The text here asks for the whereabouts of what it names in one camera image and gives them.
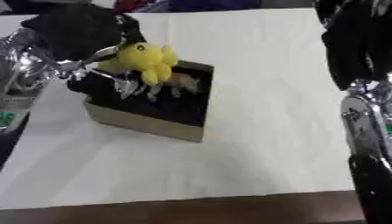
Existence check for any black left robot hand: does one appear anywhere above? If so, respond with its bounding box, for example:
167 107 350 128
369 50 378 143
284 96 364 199
19 3 149 100

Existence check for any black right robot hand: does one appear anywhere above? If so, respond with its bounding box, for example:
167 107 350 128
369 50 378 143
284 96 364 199
311 0 392 91

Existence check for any yellow soft toy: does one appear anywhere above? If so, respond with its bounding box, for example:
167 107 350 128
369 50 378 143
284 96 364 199
96 42 181 87

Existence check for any tan cardboard box black inside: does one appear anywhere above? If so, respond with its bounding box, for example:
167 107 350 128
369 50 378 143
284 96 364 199
66 59 216 144

